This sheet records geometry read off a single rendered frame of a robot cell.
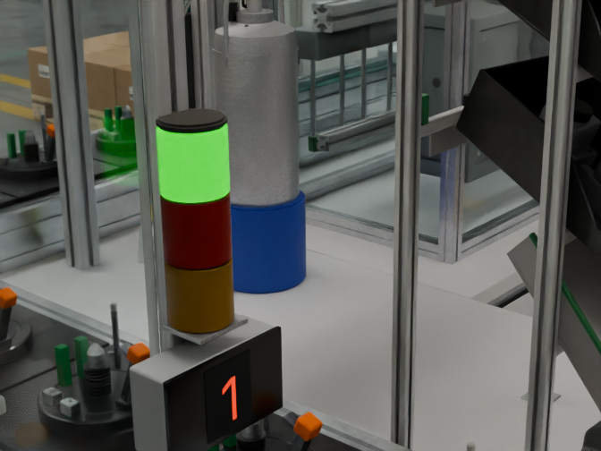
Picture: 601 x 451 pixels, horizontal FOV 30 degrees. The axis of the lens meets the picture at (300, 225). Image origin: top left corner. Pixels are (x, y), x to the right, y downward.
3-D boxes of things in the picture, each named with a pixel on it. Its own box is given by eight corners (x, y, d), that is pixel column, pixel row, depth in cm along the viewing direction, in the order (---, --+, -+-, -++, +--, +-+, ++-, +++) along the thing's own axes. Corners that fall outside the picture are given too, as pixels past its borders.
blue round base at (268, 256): (325, 274, 196) (324, 192, 191) (264, 302, 185) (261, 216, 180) (258, 253, 206) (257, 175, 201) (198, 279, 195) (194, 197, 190)
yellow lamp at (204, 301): (248, 317, 84) (246, 256, 82) (200, 340, 80) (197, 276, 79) (201, 300, 87) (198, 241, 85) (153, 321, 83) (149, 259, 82)
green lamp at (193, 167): (244, 190, 80) (241, 123, 79) (194, 208, 77) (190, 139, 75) (195, 176, 84) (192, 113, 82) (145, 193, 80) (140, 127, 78)
